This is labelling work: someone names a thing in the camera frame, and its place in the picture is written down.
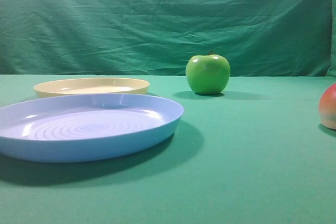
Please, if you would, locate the round red-yellow bread bun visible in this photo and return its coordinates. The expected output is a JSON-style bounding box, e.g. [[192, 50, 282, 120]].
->
[[319, 83, 336, 130]]

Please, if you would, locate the blue plastic plate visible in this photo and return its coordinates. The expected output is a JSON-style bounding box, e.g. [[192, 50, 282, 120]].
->
[[1, 93, 184, 163]]

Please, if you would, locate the yellow plastic plate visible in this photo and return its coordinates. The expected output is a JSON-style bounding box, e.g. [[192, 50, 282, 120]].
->
[[34, 77, 150, 98]]

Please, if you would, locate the green apple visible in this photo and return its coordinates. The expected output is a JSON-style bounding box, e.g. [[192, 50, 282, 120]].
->
[[185, 53, 230, 95]]

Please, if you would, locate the green backdrop cloth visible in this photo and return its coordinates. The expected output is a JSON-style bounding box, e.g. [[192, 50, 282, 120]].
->
[[1, 0, 335, 76]]

